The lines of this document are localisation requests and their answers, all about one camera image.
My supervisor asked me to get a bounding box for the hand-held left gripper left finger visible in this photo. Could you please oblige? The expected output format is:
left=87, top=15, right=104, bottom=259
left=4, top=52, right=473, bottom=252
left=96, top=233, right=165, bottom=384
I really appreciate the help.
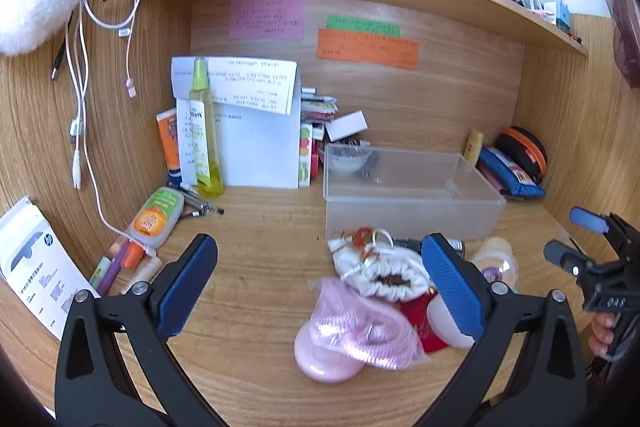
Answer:
left=54, top=233, right=219, bottom=427

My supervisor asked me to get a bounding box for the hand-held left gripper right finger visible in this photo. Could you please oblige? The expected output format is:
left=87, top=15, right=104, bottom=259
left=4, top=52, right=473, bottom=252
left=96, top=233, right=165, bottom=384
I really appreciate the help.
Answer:
left=420, top=233, right=588, bottom=427

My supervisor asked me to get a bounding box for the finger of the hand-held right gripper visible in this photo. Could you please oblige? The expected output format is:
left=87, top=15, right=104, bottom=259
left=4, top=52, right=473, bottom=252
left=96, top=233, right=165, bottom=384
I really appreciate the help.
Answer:
left=543, top=240, right=608, bottom=280
left=571, top=207, right=640, bottom=258

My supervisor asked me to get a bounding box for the white round jar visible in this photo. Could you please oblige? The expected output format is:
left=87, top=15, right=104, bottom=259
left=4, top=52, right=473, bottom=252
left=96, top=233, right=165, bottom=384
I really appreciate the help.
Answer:
left=431, top=294, right=476, bottom=349

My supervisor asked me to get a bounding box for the red pouch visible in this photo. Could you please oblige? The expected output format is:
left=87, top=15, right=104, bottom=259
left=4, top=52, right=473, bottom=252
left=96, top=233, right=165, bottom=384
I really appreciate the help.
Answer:
left=400, top=291, right=451, bottom=353

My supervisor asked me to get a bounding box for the cream round case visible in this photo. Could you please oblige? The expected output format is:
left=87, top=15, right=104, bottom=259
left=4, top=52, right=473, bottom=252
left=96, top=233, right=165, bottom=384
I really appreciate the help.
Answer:
left=470, top=237, right=519, bottom=293

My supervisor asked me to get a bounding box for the clear plastic box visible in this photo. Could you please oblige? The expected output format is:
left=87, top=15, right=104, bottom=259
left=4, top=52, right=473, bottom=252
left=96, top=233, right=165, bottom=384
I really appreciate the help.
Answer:
left=322, top=144, right=507, bottom=242

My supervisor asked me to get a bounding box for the white drawstring pouch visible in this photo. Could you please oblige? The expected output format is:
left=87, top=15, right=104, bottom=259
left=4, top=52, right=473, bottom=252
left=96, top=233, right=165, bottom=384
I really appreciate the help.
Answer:
left=327, top=229, right=432, bottom=303

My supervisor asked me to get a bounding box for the pink mesh bag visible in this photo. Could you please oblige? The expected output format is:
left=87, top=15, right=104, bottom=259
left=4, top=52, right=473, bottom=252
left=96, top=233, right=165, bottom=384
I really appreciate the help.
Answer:
left=310, top=277, right=431, bottom=370

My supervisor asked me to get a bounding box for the pink round compact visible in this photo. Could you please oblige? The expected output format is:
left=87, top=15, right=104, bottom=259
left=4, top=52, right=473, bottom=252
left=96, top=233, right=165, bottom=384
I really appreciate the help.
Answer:
left=294, top=324, right=368, bottom=382

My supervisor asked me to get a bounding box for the wooden desktop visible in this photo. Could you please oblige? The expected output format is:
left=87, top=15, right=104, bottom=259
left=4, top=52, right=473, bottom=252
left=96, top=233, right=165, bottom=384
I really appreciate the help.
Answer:
left=0, top=182, right=621, bottom=427

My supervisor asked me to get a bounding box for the person's right hand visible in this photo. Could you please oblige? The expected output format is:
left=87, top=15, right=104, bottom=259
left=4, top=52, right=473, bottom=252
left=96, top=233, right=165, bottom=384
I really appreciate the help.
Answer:
left=588, top=313, right=617, bottom=356

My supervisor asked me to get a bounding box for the orange capped marker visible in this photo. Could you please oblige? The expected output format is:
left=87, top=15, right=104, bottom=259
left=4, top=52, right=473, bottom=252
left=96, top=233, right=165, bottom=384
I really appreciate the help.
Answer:
left=120, top=241, right=147, bottom=270

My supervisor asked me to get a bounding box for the black pen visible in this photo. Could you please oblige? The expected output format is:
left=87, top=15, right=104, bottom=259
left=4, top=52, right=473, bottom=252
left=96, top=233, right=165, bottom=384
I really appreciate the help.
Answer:
left=180, top=204, right=213, bottom=222
left=167, top=182, right=224, bottom=214

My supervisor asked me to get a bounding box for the sanitizer bottle orange label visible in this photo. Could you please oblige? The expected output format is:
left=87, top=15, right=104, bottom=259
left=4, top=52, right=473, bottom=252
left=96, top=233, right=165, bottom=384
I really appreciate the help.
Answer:
left=129, top=187, right=186, bottom=250

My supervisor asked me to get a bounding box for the blue zip pouch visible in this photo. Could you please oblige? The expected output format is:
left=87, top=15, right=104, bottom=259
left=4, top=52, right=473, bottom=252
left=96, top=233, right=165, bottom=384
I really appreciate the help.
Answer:
left=477, top=146, right=547, bottom=198

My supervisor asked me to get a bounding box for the green lip balm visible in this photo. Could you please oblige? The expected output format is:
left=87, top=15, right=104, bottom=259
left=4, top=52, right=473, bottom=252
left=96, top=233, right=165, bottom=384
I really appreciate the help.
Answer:
left=90, top=257, right=112, bottom=290

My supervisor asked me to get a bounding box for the black orange round case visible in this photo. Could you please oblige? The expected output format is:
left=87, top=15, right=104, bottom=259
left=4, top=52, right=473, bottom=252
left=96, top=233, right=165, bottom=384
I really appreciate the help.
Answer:
left=495, top=127, right=548, bottom=185

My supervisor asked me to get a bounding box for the pink wallet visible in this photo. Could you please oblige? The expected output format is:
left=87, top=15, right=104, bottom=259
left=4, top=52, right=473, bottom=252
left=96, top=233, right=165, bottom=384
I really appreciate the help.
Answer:
left=480, top=167, right=521, bottom=202

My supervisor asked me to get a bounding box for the yellow tube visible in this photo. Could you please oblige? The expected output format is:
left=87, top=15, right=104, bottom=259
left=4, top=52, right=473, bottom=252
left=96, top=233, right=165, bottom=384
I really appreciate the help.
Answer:
left=462, top=129, right=485, bottom=165

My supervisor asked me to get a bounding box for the yellow spray bottle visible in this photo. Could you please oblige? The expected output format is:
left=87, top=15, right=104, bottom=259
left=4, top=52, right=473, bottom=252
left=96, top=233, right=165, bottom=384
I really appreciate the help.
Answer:
left=188, top=57, right=226, bottom=198

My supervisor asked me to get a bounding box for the orange sunscreen tube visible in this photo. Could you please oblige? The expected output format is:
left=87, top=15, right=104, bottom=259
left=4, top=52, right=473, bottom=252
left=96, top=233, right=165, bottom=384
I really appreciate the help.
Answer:
left=156, top=109, right=182, bottom=180

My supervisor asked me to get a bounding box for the white printed booklet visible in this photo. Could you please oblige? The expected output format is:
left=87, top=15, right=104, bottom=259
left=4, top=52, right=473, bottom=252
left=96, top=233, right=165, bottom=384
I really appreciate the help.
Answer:
left=0, top=197, right=101, bottom=340

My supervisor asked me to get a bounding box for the small clear bowl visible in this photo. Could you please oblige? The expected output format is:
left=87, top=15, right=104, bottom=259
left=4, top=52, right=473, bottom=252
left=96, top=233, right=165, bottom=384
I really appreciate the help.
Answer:
left=325, top=144, right=373, bottom=176

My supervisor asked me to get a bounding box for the fruit print box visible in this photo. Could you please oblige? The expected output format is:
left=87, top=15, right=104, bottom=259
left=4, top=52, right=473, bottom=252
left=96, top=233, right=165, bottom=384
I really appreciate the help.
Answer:
left=298, top=123, right=313, bottom=188

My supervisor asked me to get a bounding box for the small white box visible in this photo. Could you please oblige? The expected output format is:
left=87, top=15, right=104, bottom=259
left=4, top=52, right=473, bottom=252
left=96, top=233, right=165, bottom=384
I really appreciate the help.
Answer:
left=324, top=111, right=368, bottom=142

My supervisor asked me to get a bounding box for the printed white paper sheet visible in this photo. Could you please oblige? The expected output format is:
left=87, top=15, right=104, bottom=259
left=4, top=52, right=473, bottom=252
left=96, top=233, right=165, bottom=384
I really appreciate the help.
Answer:
left=171, top=56, right=298, bottom=115

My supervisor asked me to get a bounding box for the stack of sachets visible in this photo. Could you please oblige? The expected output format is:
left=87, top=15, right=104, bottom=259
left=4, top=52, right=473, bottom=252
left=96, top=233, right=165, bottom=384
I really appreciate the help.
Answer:
left=300, top=87, right=338, bottom=124

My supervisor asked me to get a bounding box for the orange paper note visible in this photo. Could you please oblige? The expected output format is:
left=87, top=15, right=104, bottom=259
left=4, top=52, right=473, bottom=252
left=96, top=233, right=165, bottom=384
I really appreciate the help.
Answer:
left=316, top=28, right=420, bottom=71

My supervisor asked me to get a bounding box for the green paper note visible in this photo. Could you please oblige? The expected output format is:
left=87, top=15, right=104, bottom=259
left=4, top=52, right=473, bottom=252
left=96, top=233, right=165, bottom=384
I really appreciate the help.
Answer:
left=326, top=14, right=402, bottom=36

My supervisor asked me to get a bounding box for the pink paper note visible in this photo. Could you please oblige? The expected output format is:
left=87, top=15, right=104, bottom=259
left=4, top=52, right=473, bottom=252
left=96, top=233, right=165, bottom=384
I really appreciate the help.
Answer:
left=229, top=0, right=305, bottom=41

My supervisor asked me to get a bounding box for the white charging cable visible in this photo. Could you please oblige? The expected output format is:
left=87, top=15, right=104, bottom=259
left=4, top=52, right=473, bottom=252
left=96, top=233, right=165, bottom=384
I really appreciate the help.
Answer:
left=67, top=0, right=151, bottom=258

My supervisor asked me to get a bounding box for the black cable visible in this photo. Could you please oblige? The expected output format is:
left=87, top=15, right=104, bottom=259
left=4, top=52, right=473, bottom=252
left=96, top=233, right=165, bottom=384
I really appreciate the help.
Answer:
left=51, top=7, right=76, bottom=81

